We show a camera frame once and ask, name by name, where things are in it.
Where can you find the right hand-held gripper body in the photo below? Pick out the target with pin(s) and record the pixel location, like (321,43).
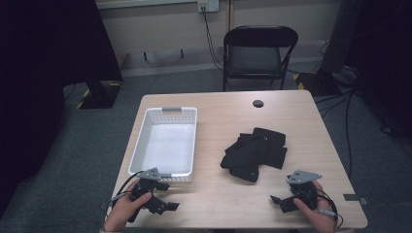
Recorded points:
(304,192)

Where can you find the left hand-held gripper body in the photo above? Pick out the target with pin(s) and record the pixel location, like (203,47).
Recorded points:
(147,187)

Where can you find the white plastic basket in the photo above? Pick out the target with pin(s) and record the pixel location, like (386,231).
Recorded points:
(168,145)

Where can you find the black cloth garment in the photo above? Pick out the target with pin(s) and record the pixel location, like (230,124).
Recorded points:
(252,152)

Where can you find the person's right hand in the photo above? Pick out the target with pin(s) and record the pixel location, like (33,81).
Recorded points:
(316,219)

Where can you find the person's left hand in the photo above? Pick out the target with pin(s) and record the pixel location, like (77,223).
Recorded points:
(121,210)

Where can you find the grey tape strip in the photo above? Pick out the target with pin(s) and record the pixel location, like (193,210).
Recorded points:
(105,205)
(354,198)

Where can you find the black stand base yellow stripes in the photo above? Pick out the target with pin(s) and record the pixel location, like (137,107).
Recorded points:
(319,84)
(102,95)

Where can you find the black folding chair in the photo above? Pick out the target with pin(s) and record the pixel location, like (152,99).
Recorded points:
(256,53)

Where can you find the dark curtain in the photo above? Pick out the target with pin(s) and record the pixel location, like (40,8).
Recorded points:
(42,81)
(385,58)

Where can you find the grey upright column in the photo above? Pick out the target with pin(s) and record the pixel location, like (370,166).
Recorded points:
(340,35)

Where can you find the white wall outlet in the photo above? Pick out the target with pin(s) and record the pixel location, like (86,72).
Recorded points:
(208,5)

